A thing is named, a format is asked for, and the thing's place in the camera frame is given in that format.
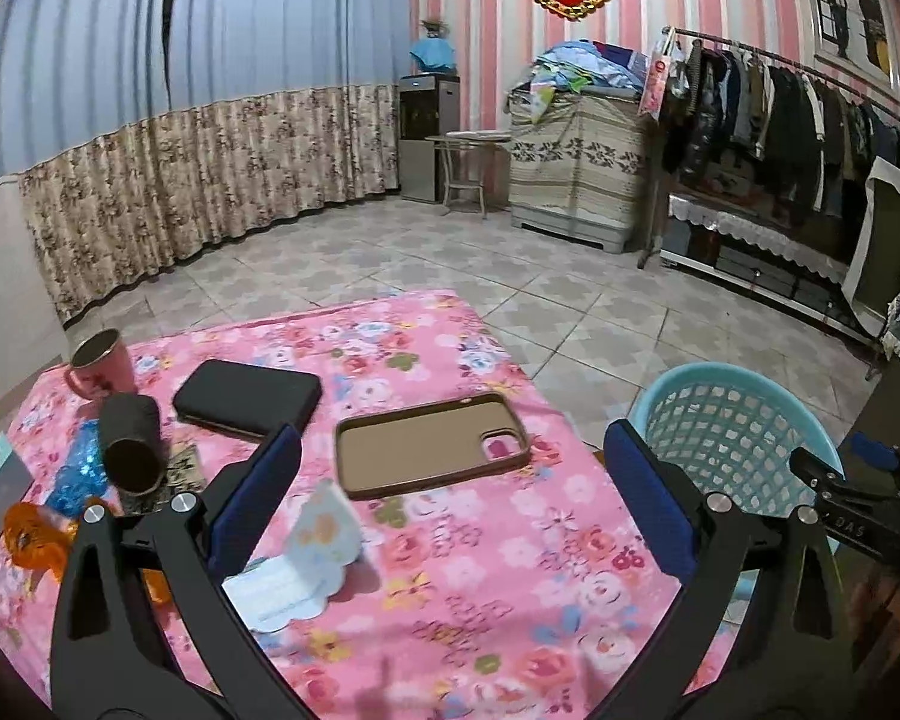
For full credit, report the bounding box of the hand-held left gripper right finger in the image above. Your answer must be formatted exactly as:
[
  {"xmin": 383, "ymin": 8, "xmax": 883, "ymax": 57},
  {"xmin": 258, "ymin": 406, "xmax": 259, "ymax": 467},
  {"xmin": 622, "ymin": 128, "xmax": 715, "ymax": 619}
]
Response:
[{"xmin": 604, "ymin": 418, "xmax": 856, "ymax": 720}]

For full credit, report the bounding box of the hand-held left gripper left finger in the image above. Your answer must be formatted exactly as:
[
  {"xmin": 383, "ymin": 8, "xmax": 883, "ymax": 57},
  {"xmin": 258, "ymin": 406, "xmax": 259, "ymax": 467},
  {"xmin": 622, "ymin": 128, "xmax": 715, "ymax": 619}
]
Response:
[{"xmin": 51, "ymin": 422, "xmax": 305, "ymax": 720}]

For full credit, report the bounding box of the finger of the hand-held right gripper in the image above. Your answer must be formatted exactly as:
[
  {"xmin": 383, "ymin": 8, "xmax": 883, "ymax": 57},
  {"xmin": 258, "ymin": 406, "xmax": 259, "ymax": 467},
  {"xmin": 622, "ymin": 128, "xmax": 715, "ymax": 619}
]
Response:
[
  {"xmin": 849, "ymin": 433, "xmax": 900, "ymax": 475},
  {"xmin": 787, "ymin": 448, "xmax": 848, "ymax": 500}
]

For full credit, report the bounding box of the light blue scalloped card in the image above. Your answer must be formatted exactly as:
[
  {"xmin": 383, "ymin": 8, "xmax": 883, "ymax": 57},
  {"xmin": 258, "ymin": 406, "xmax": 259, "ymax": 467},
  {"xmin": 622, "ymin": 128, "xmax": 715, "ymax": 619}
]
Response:
[{"xmin": 221, "ymin": 481, "xmax": 365, "ymax": 632}]

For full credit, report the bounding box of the light blue plastic basket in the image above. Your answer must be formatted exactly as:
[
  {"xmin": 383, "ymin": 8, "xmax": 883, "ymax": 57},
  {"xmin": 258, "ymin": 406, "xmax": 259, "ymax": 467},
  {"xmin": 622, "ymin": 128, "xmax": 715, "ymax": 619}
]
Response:
[{"xmin": 628, "ymin": 362, "xmax": 847, "ymax": 627}]

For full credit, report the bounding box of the orange snack bag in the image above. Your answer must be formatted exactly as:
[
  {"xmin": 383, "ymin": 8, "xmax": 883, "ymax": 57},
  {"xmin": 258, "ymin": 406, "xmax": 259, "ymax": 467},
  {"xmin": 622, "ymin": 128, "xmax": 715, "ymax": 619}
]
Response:
[{"xmin": 4, "ymin": 501, "xmax": 72, "ymax": 582}]

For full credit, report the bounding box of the black zip case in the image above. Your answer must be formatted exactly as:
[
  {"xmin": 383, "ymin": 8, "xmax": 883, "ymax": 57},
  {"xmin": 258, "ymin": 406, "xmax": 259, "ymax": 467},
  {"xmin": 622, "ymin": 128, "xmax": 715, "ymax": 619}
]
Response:
[{"xmin": 172, "ymin": 360, "xmax": 323, "ymax": 442}]

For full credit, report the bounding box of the black cylindrical cup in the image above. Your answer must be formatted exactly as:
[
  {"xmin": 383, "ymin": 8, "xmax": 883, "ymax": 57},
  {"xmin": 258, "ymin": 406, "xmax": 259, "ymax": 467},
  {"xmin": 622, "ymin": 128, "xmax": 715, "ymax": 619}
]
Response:
[{"xmin": 99, "ymin": 394, "xmax": 170, "ymax": 496}]

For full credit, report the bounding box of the brown phone case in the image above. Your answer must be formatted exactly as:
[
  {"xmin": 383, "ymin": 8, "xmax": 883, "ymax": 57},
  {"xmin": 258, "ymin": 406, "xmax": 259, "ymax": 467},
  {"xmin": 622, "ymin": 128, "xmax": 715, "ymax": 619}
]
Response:
[{"xmin": 335, "ymin": 392, "xmax": 532, "ymax": 500}]

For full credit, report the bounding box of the blue glitter packet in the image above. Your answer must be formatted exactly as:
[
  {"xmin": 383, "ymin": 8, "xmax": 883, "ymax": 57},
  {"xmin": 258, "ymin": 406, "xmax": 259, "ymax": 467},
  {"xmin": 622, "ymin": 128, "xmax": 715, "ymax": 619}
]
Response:
[{"xmin": 45, "ymin": 420, "xmax": 117, "ymax": 518}]

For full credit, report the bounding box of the pink mug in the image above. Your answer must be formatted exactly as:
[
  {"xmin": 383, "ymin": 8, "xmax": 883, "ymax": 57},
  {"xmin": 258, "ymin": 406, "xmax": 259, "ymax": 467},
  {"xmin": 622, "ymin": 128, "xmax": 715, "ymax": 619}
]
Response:
[{"xmin": 64, "ymin": 328, "xmax": 137, "ymax": 400}]

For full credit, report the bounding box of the pink floral tablecloth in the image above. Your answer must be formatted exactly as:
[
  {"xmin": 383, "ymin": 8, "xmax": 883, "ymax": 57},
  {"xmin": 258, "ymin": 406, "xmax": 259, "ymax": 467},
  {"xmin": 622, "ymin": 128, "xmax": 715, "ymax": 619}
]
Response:
[{"xmin": 0, "ymin": 289, "xmax": 743, "ymax": 720}]

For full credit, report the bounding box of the white framed dark board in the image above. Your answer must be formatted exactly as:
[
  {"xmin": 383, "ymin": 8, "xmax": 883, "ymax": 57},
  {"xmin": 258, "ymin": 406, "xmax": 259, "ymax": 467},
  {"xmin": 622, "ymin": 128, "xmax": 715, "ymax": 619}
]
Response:
[{"xmin": 844, "ymin": 156, "xmax": 900, "ymax": 331}]

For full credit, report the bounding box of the low cabinet with lace cloth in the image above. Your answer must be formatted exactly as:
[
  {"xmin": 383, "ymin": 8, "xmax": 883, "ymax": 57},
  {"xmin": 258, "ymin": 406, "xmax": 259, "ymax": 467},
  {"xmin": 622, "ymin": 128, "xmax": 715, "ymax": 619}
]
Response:
[{"xmin": 660, "ymin": 191, "xmax": 882, "ymax": 346}]

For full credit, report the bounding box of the light blue tissue box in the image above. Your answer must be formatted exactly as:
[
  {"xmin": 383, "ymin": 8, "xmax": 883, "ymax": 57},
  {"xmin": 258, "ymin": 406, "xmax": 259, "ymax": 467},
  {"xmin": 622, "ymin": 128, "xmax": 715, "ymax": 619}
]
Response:
[{"xmin": 0, "ymin": 431, "xmax": 35, "ymax": 537}]

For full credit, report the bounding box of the metal clothes rack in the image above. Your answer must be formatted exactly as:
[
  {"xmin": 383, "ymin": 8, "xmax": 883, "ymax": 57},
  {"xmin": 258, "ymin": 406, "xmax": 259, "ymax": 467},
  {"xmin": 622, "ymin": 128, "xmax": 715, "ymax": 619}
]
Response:
[{"xmin": 637, "ymin": 26, "xmax": 900, "ymax": 271}]

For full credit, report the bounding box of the white cabinet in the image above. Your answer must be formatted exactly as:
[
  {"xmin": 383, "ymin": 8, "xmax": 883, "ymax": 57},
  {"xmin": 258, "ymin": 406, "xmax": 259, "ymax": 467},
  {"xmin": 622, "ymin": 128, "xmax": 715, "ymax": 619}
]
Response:
[{"xmin": 0, "ymin": 180, "xmax": 68, "ymax": 428}]

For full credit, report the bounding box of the row of hanging clothes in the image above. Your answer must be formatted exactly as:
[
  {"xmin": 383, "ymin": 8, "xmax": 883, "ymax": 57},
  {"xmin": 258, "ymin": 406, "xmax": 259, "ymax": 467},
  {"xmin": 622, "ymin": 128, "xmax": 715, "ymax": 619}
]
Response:
[{"xmin": 664, "ymin": 41, "xmax": 900, "ymax": 226}]

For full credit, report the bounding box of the cabinet with patterned cover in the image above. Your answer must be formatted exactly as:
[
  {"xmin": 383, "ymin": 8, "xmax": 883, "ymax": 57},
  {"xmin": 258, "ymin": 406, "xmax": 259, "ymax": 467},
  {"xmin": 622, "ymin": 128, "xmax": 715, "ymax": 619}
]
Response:
[{"xmin": 508, "ymin": 86, "xmax": 650, "ymax": 254}]

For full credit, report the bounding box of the grey water dispenser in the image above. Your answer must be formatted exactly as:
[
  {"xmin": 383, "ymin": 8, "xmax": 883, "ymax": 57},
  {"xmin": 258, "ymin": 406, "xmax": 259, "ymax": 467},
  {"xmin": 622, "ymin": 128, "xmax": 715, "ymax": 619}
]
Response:
[{"xmin": 397, "ymin": 73, "xmax": 462, "ymax": 203}]

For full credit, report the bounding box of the metal stool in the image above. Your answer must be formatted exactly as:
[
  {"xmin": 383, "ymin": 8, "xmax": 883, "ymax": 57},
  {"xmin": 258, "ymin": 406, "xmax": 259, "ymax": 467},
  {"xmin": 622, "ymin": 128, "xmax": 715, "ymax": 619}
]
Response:
[{"xmin": 425, "ymin": 131, "xmax": 511, "ymax": 215}]

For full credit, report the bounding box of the pink hanging bag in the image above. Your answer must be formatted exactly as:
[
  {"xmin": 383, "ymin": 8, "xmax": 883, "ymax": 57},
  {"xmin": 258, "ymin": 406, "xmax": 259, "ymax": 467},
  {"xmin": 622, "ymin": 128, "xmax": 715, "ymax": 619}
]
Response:
[{"xmin": 640, "ymin": 34, "xmax": 680, "ymax": 121}]

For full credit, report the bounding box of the pile of folded clothes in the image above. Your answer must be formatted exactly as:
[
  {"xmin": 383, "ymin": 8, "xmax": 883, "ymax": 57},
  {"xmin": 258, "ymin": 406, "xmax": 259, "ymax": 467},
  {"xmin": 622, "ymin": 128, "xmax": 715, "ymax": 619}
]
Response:
[{"xmin": 521, "ymin": 39, "xmax": 650, "ymax": 102}]

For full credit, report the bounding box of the blue floral curtain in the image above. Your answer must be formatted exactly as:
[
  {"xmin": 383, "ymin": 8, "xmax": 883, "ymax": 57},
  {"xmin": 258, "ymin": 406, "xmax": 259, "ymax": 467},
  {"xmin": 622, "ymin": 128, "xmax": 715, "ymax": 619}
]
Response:
[
  {"xmin": 0, "ymin": 0, "xmax": 177, "ymax": 327},
  {"xmin": 166, "ymin": 0, "xmax": 413, "ymax": 271}
]

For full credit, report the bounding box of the blue covered water bottle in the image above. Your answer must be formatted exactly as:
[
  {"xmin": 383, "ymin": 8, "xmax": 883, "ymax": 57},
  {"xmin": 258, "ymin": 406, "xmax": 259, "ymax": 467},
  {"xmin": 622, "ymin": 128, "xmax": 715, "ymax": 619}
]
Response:
[{"xmin": 410, "ymin": 36, "xmax": 455, "ymax": 76}]

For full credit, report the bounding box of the framed wall photo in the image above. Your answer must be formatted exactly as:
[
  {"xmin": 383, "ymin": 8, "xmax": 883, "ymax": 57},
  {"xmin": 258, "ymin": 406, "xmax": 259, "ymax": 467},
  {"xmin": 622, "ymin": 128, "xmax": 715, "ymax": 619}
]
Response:
[{"xmin": 802, "ymin": 0, "xmax": 900, "ymax": 102}]

